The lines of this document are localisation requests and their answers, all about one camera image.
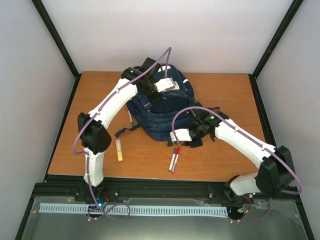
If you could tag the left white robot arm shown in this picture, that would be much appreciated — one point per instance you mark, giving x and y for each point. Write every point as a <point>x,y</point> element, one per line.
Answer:
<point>93,126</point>

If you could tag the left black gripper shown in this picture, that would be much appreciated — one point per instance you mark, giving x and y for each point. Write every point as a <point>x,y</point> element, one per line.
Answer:
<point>153,100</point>

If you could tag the purple capped marker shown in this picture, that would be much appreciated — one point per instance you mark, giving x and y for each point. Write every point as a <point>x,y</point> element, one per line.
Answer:
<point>173,157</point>

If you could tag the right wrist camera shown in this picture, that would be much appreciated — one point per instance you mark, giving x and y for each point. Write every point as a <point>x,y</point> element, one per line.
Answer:
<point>180,135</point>

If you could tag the light blue cable duct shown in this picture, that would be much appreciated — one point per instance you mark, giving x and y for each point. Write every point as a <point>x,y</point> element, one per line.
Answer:
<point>136,210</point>

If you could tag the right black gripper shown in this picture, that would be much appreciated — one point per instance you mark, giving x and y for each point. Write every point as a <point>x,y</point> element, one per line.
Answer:
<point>198,143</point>

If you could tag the red capped marker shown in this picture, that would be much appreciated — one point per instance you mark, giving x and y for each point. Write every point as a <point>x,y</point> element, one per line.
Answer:
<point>176,159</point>

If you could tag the green capped marker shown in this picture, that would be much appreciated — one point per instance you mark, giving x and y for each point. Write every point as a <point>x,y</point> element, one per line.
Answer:
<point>131,119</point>

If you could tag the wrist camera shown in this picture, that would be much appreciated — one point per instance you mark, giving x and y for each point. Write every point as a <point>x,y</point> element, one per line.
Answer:
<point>180,135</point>
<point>165,84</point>

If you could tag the navy blue backpack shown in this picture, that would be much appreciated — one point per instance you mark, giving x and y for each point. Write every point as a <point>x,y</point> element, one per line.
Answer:
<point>156,118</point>

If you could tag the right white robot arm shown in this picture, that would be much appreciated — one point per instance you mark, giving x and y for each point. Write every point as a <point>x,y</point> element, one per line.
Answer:
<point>274,174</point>

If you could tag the yellow glue stick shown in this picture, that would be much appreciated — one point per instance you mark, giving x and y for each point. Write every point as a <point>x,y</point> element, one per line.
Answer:
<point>119,150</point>

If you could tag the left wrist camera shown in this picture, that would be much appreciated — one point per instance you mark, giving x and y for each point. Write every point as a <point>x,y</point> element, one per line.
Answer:
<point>165,84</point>

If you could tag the black aluminium frame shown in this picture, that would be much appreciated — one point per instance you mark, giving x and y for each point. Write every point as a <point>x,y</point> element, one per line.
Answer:
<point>66,186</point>

